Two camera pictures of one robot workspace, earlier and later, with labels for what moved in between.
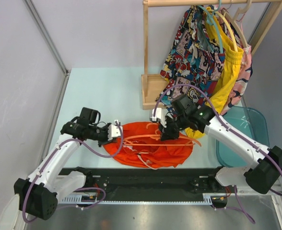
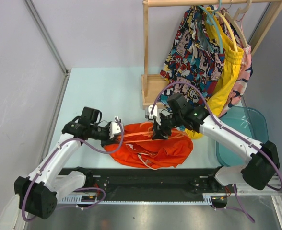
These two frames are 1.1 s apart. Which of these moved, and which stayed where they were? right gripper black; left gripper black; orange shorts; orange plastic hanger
Moved: orange plastic hanger
Stayed: right gripper black; orange shorts; left gripper black
